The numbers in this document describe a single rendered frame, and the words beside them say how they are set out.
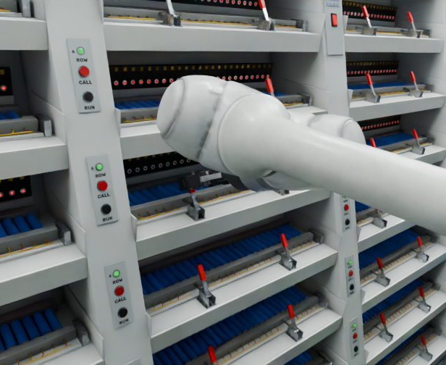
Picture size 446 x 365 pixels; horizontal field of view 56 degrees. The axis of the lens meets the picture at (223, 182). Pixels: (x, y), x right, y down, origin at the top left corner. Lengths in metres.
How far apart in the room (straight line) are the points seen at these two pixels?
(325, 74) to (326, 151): 0.77
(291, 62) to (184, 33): 0.45
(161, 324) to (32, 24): 0.60
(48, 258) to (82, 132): 0.23
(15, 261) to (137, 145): 0.29
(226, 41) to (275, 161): 0.56
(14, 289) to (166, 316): 0.32
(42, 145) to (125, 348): 0.41
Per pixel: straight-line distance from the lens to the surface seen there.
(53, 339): 0.88
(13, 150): 0.73
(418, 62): 1.82
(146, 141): 0.81
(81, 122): 0.76
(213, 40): 0.94
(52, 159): 0.75
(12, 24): 0.76
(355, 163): 0.41
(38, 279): 0.77
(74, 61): 0.77
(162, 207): 0.91
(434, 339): 2.00
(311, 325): 1.26
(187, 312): 0.94
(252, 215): 0.99
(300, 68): 1.23
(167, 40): 0.87
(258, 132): 0.45
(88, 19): 0.80
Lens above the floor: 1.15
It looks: 9 degrees down
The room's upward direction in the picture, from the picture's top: 7 degrees counter-clockwise
